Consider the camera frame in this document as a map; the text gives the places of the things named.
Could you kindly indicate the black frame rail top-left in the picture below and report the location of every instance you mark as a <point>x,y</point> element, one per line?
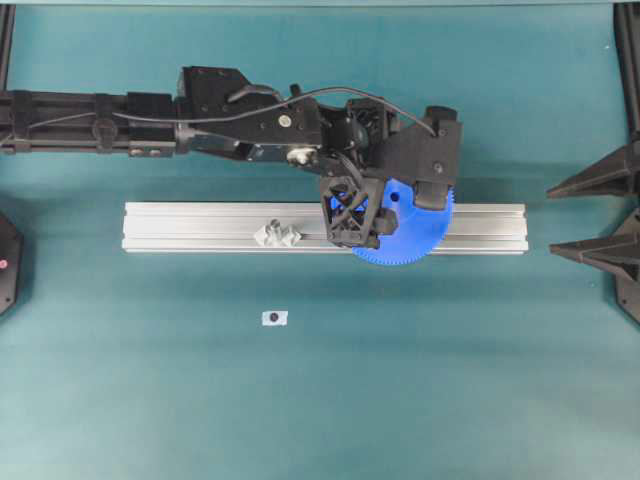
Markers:
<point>7,21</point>

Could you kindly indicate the clear shaft mount left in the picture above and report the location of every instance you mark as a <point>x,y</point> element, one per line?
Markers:
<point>274,235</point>

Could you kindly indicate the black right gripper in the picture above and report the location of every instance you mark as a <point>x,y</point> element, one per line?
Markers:
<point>356,136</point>

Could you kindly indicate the white marker sticker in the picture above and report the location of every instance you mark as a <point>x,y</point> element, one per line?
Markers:
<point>274,318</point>

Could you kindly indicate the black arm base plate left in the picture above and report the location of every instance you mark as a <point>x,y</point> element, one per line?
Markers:
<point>11,253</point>

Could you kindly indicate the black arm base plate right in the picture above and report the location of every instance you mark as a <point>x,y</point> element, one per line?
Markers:
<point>628,297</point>

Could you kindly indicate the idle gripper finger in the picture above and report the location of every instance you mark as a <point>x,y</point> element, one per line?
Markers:
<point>617,174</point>
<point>617,254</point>

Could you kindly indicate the black frame rail top-right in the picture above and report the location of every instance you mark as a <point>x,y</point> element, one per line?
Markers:
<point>626,31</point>

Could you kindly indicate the silver aluminium extrusion rail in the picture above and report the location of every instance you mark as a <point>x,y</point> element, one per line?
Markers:
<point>229,227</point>

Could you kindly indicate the large blue plastic gear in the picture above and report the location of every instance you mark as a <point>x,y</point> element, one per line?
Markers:
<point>419,231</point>

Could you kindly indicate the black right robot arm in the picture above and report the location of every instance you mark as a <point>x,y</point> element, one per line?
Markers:
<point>386,178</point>

